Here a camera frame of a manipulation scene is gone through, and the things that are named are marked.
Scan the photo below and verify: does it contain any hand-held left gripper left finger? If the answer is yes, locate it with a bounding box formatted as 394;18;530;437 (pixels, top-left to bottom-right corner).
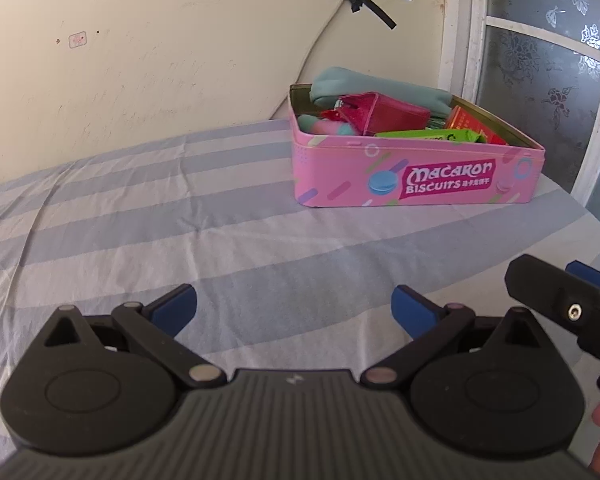
42;283;226;390

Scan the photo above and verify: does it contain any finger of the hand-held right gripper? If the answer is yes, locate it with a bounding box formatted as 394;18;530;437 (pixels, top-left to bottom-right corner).
505;254;600;336
565;261;600;303

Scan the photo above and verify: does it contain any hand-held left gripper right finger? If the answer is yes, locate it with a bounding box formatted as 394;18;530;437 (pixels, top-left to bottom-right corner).
361;284;545;388

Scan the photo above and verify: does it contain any pink biscuit tin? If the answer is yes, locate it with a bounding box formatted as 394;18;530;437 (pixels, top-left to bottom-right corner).
288;84;546;209

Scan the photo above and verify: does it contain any small red box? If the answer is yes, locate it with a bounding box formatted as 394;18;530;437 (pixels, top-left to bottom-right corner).
444;104;511;146

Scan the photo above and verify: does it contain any magenta pouch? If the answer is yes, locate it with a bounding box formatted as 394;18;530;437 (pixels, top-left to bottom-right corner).
336;91;431;137

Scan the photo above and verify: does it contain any teal plush toy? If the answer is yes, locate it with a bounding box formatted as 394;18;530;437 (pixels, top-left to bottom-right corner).
297;109;361;137

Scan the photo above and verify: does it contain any teal fabric case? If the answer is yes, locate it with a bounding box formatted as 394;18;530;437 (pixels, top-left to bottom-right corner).
310;66;453;123

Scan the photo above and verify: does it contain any white framed window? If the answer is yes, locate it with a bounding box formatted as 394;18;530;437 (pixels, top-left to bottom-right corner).
437;0;600;241

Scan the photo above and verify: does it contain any white wall cable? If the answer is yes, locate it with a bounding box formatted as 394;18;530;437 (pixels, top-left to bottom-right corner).
271;2;353;121

